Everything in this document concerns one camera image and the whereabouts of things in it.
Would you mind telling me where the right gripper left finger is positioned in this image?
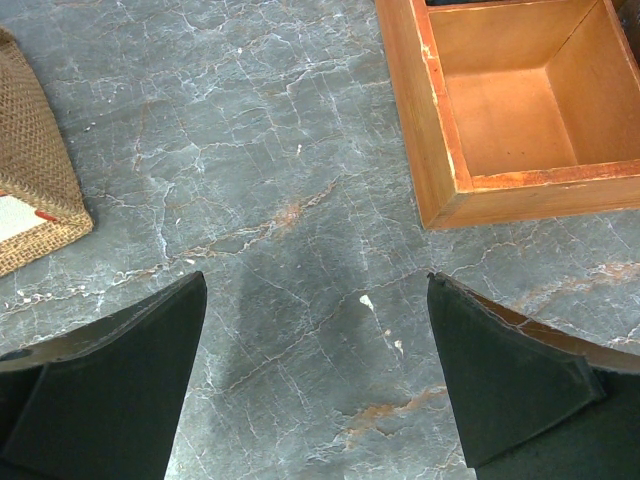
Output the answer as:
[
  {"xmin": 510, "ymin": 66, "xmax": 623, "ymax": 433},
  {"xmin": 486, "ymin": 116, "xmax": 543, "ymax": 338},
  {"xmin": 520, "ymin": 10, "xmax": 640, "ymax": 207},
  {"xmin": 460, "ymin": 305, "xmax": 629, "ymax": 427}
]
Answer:
[{"xmin": 1, "ymin": 271, "xmax": 207, "ymax": 479}]

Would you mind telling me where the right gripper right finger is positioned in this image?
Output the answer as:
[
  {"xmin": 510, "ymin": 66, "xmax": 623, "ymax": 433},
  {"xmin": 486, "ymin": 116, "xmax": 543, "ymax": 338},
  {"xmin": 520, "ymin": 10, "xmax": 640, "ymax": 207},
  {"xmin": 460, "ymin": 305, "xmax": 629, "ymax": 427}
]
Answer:
[{"xmin": 427, "ymin": 273, "xmax": 639, "ymax": 479}]

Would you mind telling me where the orange wooden compartment tray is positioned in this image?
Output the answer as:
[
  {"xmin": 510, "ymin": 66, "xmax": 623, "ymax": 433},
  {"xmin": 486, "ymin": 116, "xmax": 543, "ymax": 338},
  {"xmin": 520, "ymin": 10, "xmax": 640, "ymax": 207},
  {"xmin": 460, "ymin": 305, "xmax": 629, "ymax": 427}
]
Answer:
[{"xmin": 376, "ymin": 1, "xmax": 639, "ymax": 229}]

